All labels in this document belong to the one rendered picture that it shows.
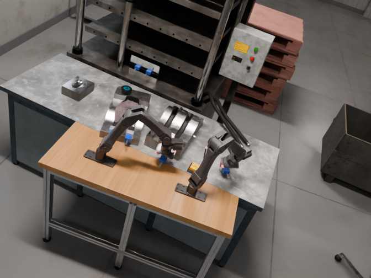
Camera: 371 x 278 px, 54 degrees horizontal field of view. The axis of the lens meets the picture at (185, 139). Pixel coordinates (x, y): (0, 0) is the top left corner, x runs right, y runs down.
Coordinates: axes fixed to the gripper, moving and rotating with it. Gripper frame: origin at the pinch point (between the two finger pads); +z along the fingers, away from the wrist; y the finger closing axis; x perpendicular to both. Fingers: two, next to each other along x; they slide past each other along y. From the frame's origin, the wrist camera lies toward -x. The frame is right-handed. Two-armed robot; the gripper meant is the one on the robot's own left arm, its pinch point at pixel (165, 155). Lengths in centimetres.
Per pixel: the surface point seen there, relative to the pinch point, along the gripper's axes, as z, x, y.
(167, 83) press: 53, -82, 29
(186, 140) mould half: 5.3, -17.6, -9.1
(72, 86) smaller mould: 13, -28, 84
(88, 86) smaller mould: 16, -34, 75
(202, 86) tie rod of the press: 27, -76, -3
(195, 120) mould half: 10.4, -36.7, -9.2
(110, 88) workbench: 32, -47, 64
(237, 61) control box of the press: 11, -98, -22
